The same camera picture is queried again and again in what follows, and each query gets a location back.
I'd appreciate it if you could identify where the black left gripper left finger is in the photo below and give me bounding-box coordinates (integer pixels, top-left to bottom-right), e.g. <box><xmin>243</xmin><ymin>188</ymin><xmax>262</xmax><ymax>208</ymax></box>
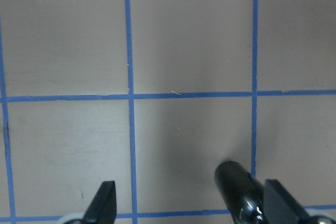
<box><xmin>83</xmin><ymin>181</ymin><xmax>117</xmax><ymax>224</ymax></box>

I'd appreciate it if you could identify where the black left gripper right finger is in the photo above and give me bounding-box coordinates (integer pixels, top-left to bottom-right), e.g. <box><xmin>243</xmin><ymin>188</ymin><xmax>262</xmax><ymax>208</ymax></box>
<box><xmin>263</xmin><ymin>179</ymin><xmax>311</xmax><ymax>224</ymax></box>

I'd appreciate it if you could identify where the dark wine bottle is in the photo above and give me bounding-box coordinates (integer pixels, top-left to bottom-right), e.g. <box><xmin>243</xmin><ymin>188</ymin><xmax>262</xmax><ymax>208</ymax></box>
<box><xmin>214</xmin><ymin>161</ymin><xmax>268</xmax><ymax>223</ymax></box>

